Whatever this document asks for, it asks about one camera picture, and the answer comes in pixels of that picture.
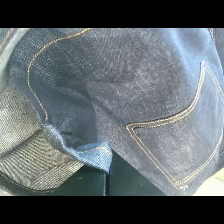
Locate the blue jeans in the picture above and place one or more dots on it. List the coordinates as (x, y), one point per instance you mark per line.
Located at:
(126, 86)

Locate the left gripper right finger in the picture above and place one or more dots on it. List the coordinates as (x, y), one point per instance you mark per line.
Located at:
(131, 180)

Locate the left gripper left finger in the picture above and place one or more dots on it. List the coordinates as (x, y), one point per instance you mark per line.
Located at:
(87, 184)

